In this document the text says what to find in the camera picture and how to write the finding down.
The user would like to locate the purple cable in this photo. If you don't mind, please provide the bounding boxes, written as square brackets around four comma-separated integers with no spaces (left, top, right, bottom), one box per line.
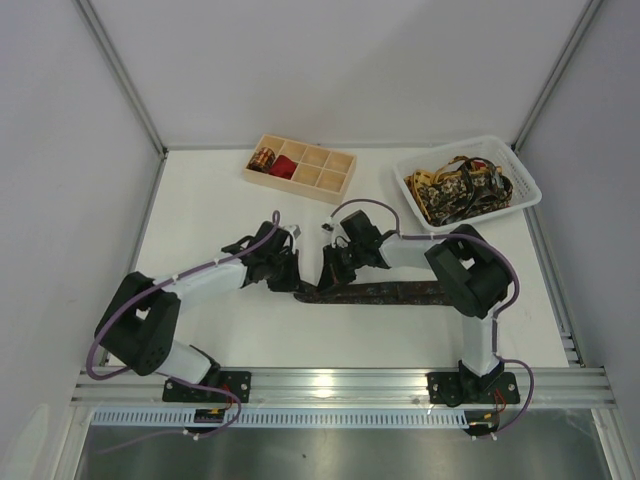
[332,198,537,444]
[84,209,281,454]

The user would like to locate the white slotted cable duct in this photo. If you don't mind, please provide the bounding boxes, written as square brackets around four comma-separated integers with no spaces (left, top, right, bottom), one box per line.
[91,407,469,429]

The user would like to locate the rolled brown patterned tie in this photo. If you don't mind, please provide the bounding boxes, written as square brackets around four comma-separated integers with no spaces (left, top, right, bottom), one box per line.
[247,147,276,173]

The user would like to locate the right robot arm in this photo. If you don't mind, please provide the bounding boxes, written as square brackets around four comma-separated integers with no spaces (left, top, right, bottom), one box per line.
[316,210,517,403]

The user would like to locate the rolled red tie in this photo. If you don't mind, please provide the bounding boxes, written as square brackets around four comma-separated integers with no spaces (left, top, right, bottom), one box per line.
[268,155,298,180]

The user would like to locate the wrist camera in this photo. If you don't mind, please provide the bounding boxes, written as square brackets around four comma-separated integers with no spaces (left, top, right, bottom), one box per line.
[284,225,301,240]
[321,217,337,232]

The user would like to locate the right aluminium frame post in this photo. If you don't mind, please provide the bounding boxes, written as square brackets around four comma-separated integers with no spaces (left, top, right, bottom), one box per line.
[511,0,606,154]

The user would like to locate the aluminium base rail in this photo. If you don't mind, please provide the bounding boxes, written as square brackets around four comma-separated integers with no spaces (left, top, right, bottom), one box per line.
[71,368,616,409]

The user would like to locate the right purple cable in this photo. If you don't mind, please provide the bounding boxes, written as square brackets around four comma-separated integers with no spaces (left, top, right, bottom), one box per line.
[332,198,537,444]

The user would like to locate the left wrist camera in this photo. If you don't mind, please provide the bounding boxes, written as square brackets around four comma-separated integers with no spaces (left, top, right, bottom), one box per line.
[284,225,301,240]

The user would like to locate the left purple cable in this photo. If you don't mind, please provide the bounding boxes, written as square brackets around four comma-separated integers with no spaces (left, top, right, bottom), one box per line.
[84,209,281,454]

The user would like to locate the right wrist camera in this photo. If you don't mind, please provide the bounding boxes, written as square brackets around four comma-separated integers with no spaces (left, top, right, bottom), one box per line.
[321,217,337,232]

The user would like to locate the brown blue-flowered tie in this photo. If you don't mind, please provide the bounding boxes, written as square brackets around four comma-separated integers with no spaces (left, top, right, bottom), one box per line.
[293,281,452,306]

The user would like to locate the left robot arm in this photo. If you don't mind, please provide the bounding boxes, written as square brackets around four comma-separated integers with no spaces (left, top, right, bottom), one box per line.
[86,216,301,384]

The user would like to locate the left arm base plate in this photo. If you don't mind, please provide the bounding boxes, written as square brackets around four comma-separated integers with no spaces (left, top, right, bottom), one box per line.
[162,369,252,403]

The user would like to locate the yellow patterned tie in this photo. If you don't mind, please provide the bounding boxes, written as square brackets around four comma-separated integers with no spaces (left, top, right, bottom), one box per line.
[404,156,473,216]

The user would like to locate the white plastic basket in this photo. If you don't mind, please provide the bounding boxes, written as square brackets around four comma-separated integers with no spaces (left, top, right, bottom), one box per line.
[393,135,542,233]

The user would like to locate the aluminium frame post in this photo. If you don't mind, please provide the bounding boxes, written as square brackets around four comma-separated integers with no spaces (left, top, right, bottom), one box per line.
[72,0,167,160]
[511,0,606,154]

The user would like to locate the left aluminium frame post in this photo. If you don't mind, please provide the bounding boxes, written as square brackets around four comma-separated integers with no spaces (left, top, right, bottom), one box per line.
[72,0,167,160]

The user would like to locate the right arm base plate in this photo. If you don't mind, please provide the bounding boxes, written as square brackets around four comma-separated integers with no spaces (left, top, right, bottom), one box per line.
[426,371,521,408]

